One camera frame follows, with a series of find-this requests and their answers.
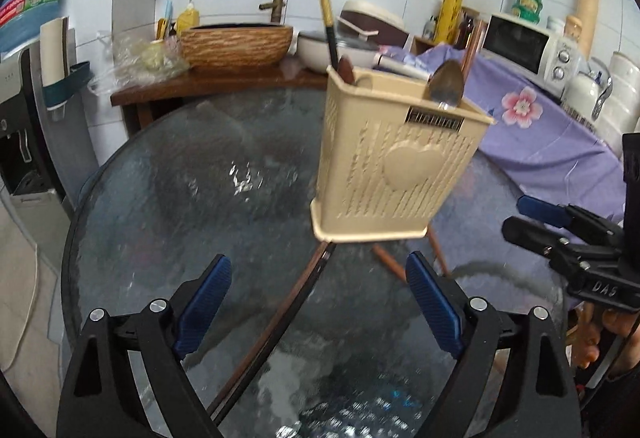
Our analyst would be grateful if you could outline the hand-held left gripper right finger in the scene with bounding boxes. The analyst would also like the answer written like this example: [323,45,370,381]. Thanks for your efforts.
[405,250,584,438]

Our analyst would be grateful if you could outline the stack of white bowls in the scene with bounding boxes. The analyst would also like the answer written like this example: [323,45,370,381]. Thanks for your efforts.
[595,50,640,149]

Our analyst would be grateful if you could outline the brown woven vessel sink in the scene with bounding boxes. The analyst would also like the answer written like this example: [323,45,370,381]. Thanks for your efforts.
[179,22,295,71]

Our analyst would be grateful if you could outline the white power cable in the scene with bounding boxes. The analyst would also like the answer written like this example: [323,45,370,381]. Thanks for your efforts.
[0,238,41,374]

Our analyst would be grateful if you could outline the black chopstick gold band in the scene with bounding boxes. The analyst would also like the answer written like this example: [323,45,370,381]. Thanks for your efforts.
[317,0,342,68]

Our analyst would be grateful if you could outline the metal spoon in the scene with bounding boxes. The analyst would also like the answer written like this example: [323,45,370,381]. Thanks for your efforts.
[427,59,467,109]

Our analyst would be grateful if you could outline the purple floral cloth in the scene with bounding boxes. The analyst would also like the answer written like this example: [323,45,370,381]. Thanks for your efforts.
[377,42,631,279]

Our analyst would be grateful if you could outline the brass faucet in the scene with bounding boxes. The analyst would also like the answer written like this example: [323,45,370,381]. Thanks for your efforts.
[259,0,287,24]

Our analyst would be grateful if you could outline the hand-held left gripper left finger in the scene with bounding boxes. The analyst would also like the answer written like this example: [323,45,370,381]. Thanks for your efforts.
[56,254,234,438]

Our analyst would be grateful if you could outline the beige plastic utensil holder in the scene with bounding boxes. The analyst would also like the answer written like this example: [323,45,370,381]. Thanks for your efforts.
[310,65,498,241]

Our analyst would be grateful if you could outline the tall beige cup stack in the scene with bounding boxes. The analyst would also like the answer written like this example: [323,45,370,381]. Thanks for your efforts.
[575,0,601,63]

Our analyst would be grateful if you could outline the grey water dispenser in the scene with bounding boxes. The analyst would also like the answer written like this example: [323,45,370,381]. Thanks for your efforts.
[0,50,76,219]

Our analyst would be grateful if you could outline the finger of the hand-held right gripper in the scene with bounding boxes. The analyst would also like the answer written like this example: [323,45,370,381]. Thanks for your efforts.
[517,195,624,243]
[501,216,621,271]

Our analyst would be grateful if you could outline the clear plastic bags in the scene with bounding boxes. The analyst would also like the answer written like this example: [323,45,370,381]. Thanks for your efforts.
[90,30,193,93]

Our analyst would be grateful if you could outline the round glass table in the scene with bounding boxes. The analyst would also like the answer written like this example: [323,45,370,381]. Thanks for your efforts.
[60,85,568,438]

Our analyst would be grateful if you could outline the dark wooden counter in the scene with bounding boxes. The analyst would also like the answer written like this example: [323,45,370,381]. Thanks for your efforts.
[110,62,331,139]

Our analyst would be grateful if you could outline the dark teal cup holder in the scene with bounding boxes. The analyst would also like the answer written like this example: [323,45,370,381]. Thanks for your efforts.
[41,61,95,111]

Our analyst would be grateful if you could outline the brown wooden chopstick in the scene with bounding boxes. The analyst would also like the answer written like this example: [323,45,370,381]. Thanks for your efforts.
[337,55,357,86]

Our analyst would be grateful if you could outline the white electric kettle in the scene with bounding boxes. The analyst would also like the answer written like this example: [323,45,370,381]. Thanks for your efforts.
[562,65,613,119]

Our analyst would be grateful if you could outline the person's right hand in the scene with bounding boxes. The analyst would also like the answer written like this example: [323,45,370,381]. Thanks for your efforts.
[570,305,640,369]

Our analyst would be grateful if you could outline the yellow wrap roll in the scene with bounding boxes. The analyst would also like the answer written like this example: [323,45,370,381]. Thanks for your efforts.
[435,0,466,46]

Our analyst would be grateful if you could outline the white paper cup stack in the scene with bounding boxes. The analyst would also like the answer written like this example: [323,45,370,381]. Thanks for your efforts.
[40,16,70,86]

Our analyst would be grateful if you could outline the white microwave oven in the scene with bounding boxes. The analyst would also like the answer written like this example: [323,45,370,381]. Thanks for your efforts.
[482,12,583,91]

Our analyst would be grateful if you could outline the yellow soap pump bottle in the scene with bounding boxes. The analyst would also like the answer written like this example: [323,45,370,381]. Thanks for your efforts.
[175,0,201,34]

